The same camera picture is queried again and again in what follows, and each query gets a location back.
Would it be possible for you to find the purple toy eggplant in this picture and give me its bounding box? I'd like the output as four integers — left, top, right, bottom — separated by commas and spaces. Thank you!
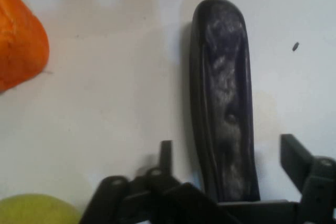
189, 0, 261, 203

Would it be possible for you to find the orange toy fruit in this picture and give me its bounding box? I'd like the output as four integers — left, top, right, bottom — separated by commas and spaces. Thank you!
0, 0, 50, 94

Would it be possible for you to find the yellow-green toy pear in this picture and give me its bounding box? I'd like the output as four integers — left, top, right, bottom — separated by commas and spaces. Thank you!
0, 194, 82, 224

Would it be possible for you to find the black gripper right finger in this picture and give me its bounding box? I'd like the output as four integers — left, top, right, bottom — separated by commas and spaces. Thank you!
279, 134, 336, 224

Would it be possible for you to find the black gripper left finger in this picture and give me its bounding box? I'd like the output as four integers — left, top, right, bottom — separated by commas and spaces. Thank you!
78, 140, 218, 224

